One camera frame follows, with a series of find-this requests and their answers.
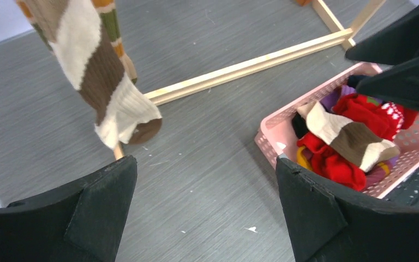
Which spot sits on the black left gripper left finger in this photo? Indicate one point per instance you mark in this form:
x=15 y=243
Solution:
x=82 y=220

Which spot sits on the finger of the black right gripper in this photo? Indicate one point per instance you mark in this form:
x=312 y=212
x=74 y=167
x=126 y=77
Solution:
x=399 y=84
x=393 y=45

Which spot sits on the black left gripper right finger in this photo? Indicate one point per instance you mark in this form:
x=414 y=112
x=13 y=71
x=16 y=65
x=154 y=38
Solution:
x=327 y=221

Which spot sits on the plain red sock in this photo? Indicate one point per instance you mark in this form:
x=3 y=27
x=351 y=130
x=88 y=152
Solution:
x=316 y=156

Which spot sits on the yellow maroon striped sock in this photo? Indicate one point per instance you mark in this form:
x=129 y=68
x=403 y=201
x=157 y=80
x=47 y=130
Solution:
x=380 y=169

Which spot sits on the beige brown block sock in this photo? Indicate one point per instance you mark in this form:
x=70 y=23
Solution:
x=79 y=41
x=354 y=141

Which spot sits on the pink perforated plastic basket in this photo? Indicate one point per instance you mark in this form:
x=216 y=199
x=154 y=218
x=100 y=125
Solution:
x=276 y=136

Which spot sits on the striped beige maroon sock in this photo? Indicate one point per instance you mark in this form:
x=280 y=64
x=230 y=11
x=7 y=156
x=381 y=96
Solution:
x=108 y=14

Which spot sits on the wooden clothes rack frame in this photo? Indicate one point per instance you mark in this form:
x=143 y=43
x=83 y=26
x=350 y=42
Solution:
x=185 y=47

